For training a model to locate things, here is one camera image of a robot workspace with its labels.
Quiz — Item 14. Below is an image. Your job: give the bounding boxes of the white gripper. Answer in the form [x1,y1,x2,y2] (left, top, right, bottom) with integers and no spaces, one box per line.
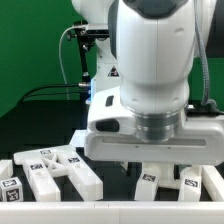
[84,116,224,165]

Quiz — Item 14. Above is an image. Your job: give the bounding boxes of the white chair seat part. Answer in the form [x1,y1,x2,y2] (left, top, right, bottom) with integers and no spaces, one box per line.
[140,163,193,189]

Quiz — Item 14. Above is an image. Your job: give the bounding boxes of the white chair back frame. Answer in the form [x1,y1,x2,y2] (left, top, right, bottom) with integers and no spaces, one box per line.
[14,145,103,202]

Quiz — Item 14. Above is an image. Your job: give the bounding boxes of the white tagged cube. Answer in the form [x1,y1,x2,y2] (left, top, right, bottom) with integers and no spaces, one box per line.
[0,177,23,202]

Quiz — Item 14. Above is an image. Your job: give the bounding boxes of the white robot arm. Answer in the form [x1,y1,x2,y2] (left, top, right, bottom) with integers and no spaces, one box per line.
[72,0,224,165]

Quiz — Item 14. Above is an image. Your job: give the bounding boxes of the white marker sheet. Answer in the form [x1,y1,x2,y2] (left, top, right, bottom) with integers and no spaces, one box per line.
[70,130,86,148]

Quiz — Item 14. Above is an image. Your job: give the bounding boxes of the white right corner bracket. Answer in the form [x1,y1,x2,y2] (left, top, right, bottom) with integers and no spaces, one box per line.
[202,165,224,202]

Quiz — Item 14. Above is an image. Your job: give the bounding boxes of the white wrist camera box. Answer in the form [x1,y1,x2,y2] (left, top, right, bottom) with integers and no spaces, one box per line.
[87,87,137,135]

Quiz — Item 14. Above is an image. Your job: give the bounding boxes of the black cables on table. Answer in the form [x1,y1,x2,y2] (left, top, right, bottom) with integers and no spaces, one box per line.
[20,83,92,103]

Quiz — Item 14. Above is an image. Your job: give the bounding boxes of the black camera stand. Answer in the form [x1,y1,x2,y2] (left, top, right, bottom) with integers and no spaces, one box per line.
[67,20,109,100]

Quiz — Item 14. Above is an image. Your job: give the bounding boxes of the grey camera cable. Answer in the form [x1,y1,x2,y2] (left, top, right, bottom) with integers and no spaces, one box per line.
[58,25,81,101]

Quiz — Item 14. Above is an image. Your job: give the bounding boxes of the white front rail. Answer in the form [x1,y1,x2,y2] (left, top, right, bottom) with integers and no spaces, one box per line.
[0,202,224,224]

